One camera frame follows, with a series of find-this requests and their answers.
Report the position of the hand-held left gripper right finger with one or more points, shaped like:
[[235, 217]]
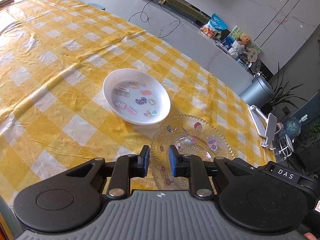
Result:
[[173, 162]]

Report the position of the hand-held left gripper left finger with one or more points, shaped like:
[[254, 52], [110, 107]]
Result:
[[143, 162]]

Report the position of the clear glass sticker plate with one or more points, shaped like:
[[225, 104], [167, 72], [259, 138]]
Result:
[[200, 140]]

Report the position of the person's right hand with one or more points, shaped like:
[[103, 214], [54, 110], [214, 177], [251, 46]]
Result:
[[309, 237]]

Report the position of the white round stool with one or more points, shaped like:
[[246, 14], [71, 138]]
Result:
[[287, 145]]

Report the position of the pink small heater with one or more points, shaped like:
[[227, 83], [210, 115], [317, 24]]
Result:
[[279, 127]]

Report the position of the blue water jug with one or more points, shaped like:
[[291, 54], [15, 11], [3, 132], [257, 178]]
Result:
[[295, 127]]

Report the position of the hanging ivy plant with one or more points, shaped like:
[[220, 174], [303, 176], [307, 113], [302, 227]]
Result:
[[312, 135]]

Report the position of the white phone stand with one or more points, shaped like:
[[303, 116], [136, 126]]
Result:
[[270, 127]]

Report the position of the white sticker plate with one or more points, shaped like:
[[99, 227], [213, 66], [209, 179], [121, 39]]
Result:
[[136, 95]]

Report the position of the long-leaf potted plant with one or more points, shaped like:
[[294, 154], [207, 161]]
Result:
[[280, 97]]

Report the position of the grey-blue trash can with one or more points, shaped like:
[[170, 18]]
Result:
[[257, 92]]

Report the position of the round paper hand fan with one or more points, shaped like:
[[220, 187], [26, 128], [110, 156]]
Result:
[[252, 57]]

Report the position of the yellow checkered tablecloth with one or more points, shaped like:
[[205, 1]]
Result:
[[50, 80]]

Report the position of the white marble television console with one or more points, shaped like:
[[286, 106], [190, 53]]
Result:
[[190, 37]]

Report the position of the silver set-top box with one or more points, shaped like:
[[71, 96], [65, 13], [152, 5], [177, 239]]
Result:
[[222, 44]]

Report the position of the blue snack bag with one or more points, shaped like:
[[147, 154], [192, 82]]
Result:
[[215, 26]]

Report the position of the green painted picture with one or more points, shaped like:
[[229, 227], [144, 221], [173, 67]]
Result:
[[236, 32]]

